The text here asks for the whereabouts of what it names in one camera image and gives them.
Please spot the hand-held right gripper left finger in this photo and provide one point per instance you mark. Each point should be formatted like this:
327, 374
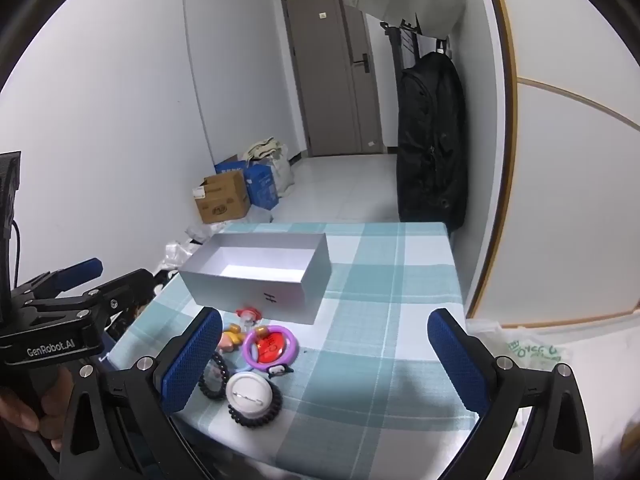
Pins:
192, 365

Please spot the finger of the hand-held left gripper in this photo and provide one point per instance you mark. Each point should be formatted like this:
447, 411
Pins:
80, 269
125, 285

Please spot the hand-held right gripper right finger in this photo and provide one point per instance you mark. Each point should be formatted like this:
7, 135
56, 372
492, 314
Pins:
457, 365

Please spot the white round badge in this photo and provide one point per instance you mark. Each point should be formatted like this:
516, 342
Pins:
247, 392

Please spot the red round badge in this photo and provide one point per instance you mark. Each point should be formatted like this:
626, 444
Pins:
272, 350

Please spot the grey cardboard box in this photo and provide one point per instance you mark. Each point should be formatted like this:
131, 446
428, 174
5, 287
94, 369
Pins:
295, 300

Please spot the person's left hand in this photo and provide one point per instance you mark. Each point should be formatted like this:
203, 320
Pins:
20, 410

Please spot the pink doll figure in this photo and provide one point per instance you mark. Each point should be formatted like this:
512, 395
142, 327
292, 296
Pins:
230, 340

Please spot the white plastic parcel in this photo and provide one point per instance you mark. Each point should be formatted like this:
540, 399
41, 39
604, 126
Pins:
172, 255

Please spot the green-print plastic bag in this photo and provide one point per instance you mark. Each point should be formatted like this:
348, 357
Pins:
530, 350

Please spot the small penguin clip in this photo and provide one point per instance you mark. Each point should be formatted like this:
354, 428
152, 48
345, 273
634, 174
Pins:
280, 371

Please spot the grey plastic parcel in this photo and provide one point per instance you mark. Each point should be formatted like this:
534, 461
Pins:
200, 232

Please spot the teal checkered tablecloth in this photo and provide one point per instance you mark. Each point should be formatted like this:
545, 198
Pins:
380, 310

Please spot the brown cardboard box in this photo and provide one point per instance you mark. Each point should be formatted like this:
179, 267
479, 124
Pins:
222, 200

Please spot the blue cardboard box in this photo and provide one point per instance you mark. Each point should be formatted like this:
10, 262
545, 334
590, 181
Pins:
262, 185

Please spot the white wardrobe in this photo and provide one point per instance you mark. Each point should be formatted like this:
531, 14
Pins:
565, 210

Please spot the cream tote bag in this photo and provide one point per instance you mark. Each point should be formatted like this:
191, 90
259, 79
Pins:
262, 150

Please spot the white plastic bag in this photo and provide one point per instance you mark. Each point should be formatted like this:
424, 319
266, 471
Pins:
284, 175

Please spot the black backpack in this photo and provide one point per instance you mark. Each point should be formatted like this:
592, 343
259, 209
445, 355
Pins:
430, 150

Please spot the grey-brown door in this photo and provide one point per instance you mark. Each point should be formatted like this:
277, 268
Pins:
325, 85

